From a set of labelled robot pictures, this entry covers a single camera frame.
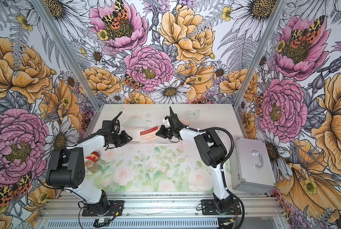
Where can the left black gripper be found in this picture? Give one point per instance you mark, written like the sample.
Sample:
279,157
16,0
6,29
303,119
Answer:
125,138

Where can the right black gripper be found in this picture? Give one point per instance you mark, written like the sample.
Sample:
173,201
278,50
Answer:
160,132

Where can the red and pink card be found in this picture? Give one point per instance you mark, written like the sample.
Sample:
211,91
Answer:
148,135

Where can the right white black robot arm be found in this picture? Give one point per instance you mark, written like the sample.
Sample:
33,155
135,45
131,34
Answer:
212,152

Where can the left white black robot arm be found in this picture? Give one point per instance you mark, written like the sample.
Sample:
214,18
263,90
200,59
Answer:
66,167

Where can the clear jar red label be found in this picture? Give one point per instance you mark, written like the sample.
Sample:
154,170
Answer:
91,163

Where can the silver aluminium case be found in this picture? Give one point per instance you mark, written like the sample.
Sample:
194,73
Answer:
251,169

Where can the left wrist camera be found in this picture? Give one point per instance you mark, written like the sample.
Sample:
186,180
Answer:
111,126

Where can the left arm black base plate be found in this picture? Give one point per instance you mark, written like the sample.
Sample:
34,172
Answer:
110,209

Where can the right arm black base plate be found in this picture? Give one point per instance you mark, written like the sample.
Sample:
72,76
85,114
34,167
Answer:
211,207

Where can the aluminium front rail frame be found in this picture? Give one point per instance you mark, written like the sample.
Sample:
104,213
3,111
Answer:
164,211

